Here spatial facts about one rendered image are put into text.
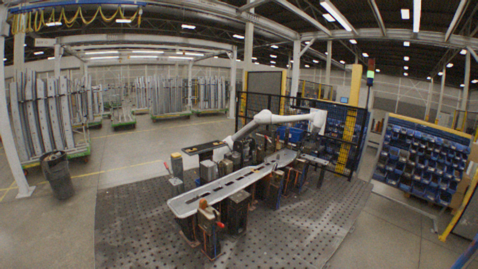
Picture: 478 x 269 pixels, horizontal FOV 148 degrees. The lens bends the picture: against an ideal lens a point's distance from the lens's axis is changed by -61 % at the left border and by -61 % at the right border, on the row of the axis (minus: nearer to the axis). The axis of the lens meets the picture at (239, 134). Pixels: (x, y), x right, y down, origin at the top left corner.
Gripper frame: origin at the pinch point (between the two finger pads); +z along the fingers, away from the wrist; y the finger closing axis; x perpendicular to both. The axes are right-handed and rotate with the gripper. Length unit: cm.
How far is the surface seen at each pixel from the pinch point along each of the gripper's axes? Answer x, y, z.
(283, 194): 37, 0, 37
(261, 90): -182, 159, -26
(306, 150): -7.0, 1.8, 4.1
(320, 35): -358, 100, -232
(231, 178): 80, 33, 17
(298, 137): -23.5, 17.9, -1.3
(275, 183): 59, 7, 17
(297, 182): 23.8, -5.3, 25.8
